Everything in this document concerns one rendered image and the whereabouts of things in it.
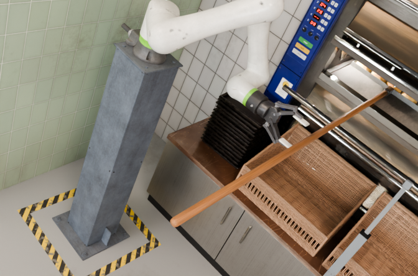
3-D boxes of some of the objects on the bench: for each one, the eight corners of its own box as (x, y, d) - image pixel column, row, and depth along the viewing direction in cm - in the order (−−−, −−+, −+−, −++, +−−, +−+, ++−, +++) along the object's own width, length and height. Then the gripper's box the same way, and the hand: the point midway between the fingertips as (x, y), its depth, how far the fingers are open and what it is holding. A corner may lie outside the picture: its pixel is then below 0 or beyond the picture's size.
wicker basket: (277, 155, 287) (298, 120, 272) (352, 217, 266) (379, 185, 250) (230, 183, 251) (250, 147, 236) (313, 259, 230) (341, 224, 214)
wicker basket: (357, 221, 265) (384, 189, 249) (446, 296, 244) (482, 265, 228) (319, 265, 229) (348, 229, 213) (420, 355, 208) (460, 324, 192)
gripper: (278, 82, 199) (318, 112, 191) (255, 125, 214) (291, 155, 205) (269, 85, 194) (310, 117, 186) (246, 130, 208) (282, 161, 200)
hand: (298, 135), depth 196 cm, fingers open, 13 cm apart
